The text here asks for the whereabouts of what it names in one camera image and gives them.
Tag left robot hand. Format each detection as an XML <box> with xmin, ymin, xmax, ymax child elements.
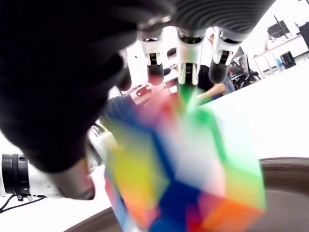
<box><xmin>103</xmin><ymin>83</ymin><xmax>167</xmax><ymax>129</ymax></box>

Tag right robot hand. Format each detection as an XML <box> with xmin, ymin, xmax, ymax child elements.
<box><xmin>0</xmin><ymin>0</ymin><xmax>276</xmax><ymax>201</ymax></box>

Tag multicoloured Rubik's cube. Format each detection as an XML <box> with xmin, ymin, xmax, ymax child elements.
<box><xmin>103</xmin><ymin>83</ymin><xmax>267</xmax><ymax>232</ymax></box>

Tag dark brown round plate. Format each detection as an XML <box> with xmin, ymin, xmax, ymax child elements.
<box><xmin>64</xmin><ymin>157</ymin><xmax>309</xmax><ymax>232</ymax></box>

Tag seated person in black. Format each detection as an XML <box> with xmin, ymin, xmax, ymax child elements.
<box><xmin>166</xmin><ymin>47</ymin><xmax>227</xmax><ymax>97</ymax></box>

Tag black chair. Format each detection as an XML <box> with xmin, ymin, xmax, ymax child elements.
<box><xmin>228</xmin><ymin>54</ymin><xmax>263</xmax><ymax>91</ymax></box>

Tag black box under desk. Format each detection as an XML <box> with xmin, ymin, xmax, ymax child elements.
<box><xmin>280</xmin><ymin>51</ymin><xmax>297</xmax><ymax>70</ymax></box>

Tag black monitor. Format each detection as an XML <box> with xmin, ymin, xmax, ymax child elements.
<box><xmin>267</xmin><ymin>14</ymin><xmax>290</xmax><ymax>37</ymax></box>

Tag left arm black cables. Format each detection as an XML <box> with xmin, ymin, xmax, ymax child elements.
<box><xmin>0</xmin><ymin>194</ymin><xmax>48</xmax><ymax>215</ymax></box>

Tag aluminium frame desk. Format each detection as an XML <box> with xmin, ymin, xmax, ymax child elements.
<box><xmin>251</xmin><ymin>33</ymin><xmax>309</xmax><ymax>79</ymax></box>

